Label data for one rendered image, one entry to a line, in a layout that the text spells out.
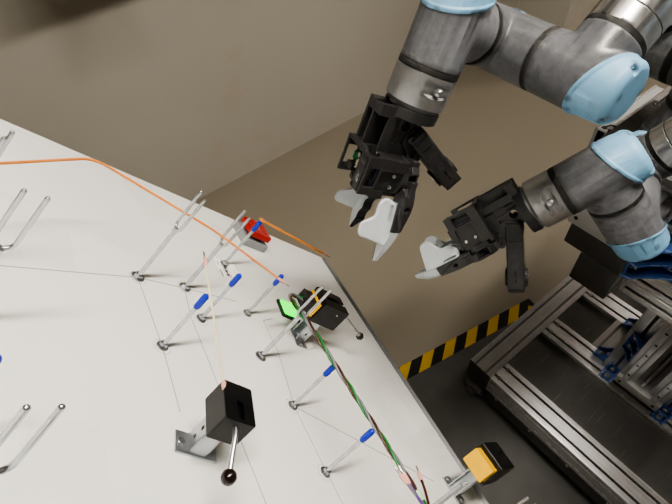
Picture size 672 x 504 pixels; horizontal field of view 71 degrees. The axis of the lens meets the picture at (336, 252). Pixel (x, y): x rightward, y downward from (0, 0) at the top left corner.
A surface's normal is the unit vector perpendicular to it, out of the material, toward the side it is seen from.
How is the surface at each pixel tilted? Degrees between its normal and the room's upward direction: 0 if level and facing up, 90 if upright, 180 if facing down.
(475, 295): 0
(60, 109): 90
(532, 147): 0
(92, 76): 90
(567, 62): 51
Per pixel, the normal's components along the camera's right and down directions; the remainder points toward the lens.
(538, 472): -0.07, -0.64
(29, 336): 0.66, -0.70
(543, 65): -0.75, 0.15
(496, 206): -0.39, 0.30
